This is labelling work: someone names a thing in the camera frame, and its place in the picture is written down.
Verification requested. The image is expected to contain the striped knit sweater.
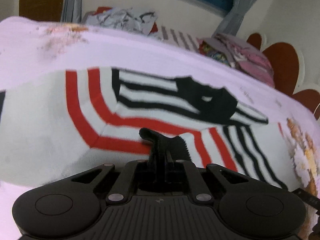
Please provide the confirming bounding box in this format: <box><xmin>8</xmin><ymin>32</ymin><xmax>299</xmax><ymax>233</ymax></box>
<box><xmin>0</xmin><ymin>65</ymin><xmax>291</xmax><ymax>190</ymax></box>

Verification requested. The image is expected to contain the crumpled grey clothes pile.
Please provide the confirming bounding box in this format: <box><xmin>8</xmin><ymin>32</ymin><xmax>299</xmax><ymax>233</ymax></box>
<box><xmin>83</xmin><ymin>7</ymin><xmax>158</xmax><ymax>36</ymax></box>

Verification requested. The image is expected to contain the red and white headboard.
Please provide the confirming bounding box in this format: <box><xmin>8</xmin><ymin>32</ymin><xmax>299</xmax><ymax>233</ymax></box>
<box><xmin>247</xmin><ymin>33</ymin><xmax>319</xmax><ymax>120</ymax></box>

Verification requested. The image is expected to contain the stack of folded pink bedding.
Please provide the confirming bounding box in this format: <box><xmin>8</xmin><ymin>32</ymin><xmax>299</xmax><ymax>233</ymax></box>
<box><xmin>212</xmin><ymin>32</ymin><xmax>276</xmax><ymax>88</ymax></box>

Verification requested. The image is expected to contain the colourful patterned cloth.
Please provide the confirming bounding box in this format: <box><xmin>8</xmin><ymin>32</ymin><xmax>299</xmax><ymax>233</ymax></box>
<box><xmin>199</xmin><ymin>38</ymin><xmax>236</xmax><ymax>69</ymax></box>

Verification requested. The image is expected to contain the grey striped mattress cover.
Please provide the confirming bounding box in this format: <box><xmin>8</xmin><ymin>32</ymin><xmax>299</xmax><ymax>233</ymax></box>
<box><xmin>148</xmin><ymin>25</ymin><xmax>199</xmax><ymax>53</ymax></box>

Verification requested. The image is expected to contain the pink floral bed sheet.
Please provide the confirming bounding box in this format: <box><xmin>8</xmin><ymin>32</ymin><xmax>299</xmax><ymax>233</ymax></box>
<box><xmin>1</xmin><ymin>17</ymin><xmax>319</xmax><ymax>239</ymax></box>

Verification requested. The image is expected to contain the left grey curtain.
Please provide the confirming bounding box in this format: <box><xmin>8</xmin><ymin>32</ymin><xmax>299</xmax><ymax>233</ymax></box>
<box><xmin>60</xmin><ymin>0</ymin><xmax>82</xmax><ymax>23</ymax></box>

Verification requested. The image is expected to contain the grey curtain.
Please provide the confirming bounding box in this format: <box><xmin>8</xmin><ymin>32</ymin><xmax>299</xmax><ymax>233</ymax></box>
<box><xmin>212</xmin><ymin>0</ymin><xmax>257</xmax><ymax>37</ymax></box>
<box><xmin>60</xmin><ymin>0</ymin><xmax>82</xmax><ymax>23</ymax></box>

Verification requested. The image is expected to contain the right grey curtain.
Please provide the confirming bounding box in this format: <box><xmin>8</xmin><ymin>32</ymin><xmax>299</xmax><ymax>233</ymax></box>
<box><xmin>212</xmin><ymin>0</ymin><xmax>257</xmax><ymax>37</ymax></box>

